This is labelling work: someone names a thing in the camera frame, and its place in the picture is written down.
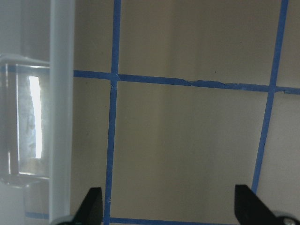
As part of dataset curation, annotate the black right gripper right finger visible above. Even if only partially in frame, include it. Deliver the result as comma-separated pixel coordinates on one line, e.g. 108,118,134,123
234,185,277,225

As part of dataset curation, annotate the clear plastic box lid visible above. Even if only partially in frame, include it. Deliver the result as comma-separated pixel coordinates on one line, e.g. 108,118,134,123
0,0,75,225

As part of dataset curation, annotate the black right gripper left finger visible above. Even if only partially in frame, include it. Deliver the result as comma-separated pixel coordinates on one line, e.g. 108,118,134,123
71,187,103,225

